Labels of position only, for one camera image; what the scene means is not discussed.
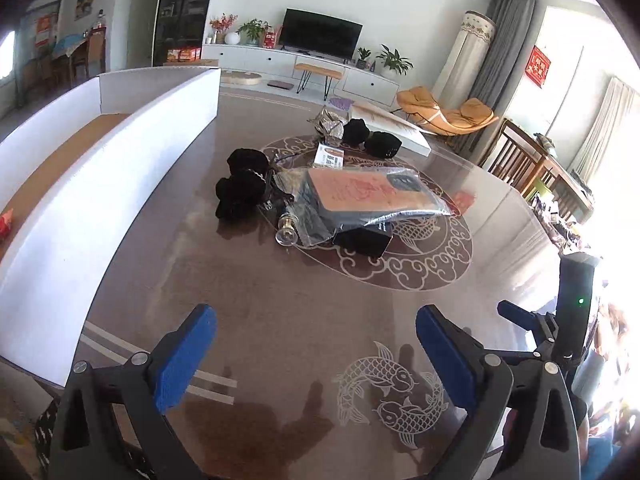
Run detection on wooden dining chair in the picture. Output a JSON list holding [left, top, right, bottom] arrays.
[[480, 119, 549, 196]]

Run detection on white flat board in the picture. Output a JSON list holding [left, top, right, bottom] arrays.
[[348, 102, 432, 156]]

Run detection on blue white ointment box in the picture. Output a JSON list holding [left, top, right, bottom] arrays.
[[312, 143, 344, 169]]

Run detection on black cloth pouch pair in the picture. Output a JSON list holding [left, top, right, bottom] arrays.
[[216, 148, 269, 223], [342, 118, 401, 159]]

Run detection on white tv cabinet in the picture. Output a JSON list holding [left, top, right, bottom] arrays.
[[202, 44, 399, 107]]

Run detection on wooden side bench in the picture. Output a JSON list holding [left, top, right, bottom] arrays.
[[294, 63, 343, 101]]

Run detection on white cardboard storage box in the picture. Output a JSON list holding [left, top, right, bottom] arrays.
[[1, 66, 221, 386]]

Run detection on red packet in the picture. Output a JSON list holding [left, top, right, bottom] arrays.
[[0, 209, 13, 242]]

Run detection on black eyeglasses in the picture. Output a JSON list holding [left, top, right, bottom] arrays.
[[260, 154, 295, 211]]

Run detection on green potted plant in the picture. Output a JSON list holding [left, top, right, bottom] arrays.
[[376, 44, 414, 79]]

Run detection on silver patterned pouch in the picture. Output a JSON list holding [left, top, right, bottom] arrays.
[[308, 107, 347, 140]]

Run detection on glass bottle with cone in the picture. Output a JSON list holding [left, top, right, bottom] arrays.
[[274, 212, 299, 247]]

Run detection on black glass cabinet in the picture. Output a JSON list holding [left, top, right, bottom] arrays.
[[152, 0, 209, 66]]

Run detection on black rectangular box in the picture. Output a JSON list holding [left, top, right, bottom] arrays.
[[333, 223, 393, 259]]

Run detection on bagged brown package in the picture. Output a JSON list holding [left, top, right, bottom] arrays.
[[276, 167, 451, 247]]

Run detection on black television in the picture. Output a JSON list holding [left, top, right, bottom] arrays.
[[279, 9, 362, 60]]

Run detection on orange lounge chair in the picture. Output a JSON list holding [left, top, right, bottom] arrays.
[[396, 87, 499, 136]]

